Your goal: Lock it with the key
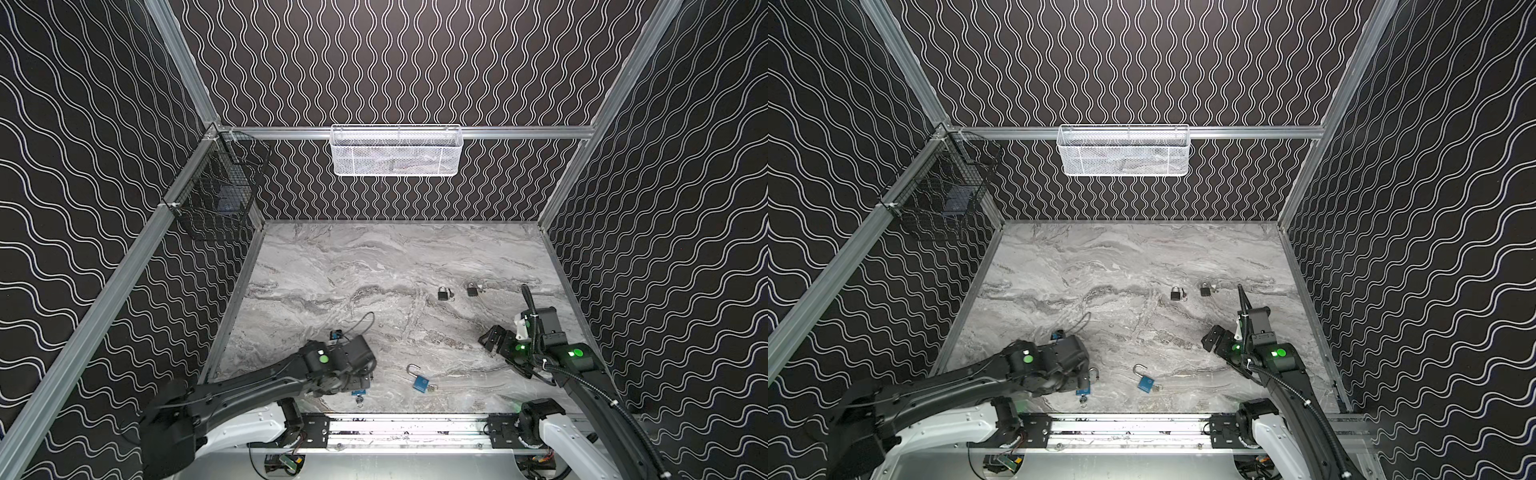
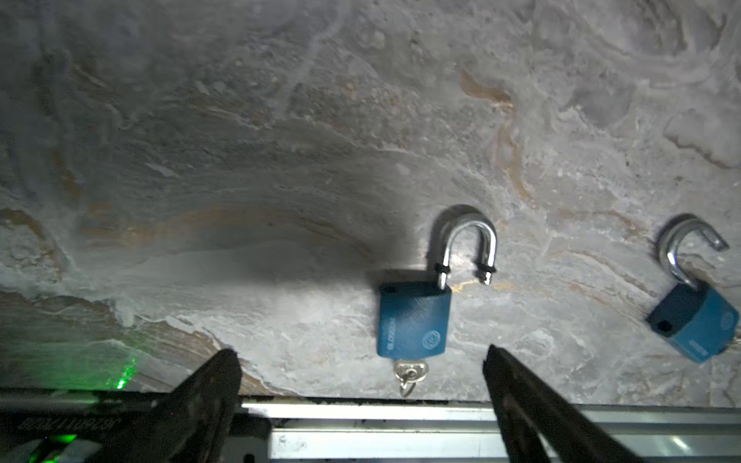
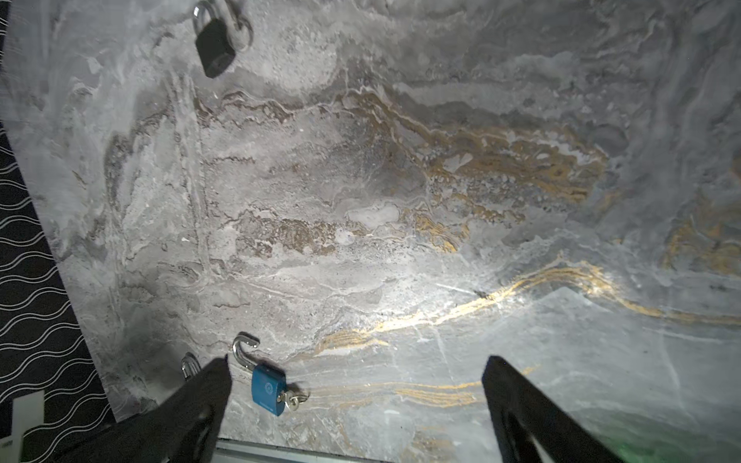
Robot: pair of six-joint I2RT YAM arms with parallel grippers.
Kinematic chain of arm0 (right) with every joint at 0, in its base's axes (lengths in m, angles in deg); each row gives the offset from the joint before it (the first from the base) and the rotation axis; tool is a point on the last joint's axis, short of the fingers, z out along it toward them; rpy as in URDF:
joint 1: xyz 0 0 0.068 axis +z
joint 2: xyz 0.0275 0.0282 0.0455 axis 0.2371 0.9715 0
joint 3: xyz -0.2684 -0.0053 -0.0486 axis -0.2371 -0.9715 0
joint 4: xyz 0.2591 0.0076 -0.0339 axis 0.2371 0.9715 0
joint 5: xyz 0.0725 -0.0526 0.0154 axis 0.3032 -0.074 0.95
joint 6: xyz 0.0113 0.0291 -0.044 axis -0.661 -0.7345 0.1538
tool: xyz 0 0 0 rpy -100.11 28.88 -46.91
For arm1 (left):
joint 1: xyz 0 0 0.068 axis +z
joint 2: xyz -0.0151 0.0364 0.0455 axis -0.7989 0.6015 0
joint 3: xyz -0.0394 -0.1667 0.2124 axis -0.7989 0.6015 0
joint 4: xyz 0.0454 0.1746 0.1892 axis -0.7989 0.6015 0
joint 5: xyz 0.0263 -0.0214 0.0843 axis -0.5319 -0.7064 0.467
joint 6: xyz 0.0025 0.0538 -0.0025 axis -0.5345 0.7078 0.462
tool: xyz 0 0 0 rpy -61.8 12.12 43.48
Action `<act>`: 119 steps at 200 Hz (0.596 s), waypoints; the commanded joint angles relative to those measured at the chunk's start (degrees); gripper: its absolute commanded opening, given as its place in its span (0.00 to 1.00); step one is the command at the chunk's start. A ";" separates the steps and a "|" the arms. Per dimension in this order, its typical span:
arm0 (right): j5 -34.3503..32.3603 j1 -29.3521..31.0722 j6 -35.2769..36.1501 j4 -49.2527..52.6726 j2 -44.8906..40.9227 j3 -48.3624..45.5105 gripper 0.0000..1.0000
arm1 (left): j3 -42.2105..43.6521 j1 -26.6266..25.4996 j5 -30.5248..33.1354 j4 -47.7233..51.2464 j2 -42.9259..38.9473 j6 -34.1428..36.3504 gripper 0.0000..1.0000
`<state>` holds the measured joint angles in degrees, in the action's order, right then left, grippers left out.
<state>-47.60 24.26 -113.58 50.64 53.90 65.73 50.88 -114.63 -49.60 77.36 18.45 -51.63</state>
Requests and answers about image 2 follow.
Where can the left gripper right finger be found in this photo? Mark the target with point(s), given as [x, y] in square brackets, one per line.
[528, 412]

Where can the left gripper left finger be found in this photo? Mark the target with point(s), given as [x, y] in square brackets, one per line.
[190, 425]

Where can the blue padlock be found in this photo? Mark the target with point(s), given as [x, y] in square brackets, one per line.
[693, 317]
[414, 316]

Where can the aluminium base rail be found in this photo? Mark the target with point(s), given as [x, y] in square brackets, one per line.
[66, 426]

